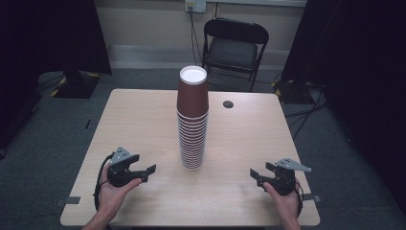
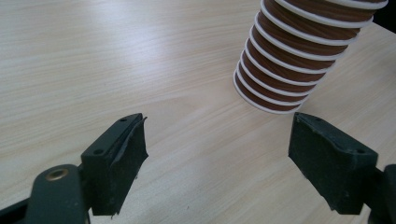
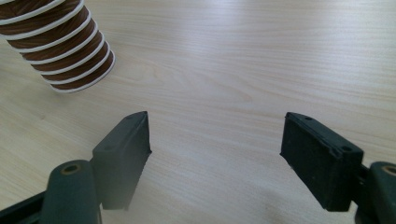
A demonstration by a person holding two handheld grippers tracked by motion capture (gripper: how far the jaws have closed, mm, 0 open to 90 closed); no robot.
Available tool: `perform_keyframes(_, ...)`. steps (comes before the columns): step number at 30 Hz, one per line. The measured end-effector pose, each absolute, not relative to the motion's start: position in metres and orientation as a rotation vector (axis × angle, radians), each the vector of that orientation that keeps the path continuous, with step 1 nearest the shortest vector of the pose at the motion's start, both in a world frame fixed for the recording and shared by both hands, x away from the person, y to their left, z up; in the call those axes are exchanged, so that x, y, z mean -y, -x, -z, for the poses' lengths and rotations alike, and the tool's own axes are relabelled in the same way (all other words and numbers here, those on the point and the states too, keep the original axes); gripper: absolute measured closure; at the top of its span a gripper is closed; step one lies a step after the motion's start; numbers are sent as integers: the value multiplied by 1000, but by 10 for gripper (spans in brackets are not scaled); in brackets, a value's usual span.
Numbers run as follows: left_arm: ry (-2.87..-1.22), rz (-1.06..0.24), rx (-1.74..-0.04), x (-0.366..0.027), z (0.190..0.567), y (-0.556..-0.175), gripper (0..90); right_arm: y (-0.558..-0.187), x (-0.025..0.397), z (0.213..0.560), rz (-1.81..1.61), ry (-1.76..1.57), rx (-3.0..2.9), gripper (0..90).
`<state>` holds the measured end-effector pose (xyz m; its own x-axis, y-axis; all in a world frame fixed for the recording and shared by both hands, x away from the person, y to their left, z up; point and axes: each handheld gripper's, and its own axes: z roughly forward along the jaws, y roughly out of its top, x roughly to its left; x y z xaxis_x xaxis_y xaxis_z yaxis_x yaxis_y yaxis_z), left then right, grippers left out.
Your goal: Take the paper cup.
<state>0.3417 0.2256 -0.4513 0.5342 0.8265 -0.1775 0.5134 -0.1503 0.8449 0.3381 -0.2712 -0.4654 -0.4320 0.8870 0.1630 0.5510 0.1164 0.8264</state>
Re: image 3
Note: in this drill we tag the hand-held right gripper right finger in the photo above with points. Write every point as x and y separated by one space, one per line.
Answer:
320 165

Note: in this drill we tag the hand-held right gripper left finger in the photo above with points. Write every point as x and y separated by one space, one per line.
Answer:
121 161

